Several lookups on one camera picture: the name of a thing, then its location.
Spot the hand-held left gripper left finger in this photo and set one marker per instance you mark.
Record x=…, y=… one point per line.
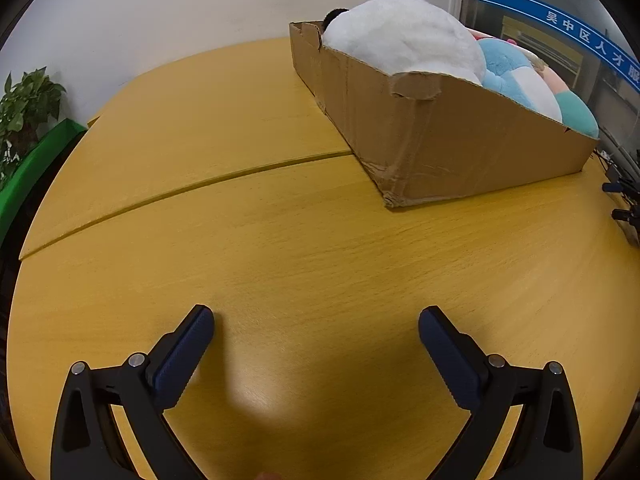
x=182, y=360

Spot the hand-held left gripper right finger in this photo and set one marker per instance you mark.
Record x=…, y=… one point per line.
x=450, y=360

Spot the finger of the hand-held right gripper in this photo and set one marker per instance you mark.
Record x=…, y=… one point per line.
x=612, y=187
x=622, y=214

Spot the green-haired pig plush toy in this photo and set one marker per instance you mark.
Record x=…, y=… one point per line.
x=575, y=107

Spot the blue bear plush toy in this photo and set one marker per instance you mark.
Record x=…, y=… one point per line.
x=505, y=67

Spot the brown cardboard box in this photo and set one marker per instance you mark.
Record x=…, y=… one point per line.
x=450, y=150

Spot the beige cabinet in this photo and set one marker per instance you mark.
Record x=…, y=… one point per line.
x=545, y=42

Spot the blue window banner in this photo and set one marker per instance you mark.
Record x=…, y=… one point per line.
x=550, y=17

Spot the pink bear plush toy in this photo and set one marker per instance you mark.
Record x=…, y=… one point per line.
x=477, y=35

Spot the green planter box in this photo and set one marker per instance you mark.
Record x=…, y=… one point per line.
x=45, y=150

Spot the white panda plush toy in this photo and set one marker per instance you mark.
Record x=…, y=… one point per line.
x=400, y=35

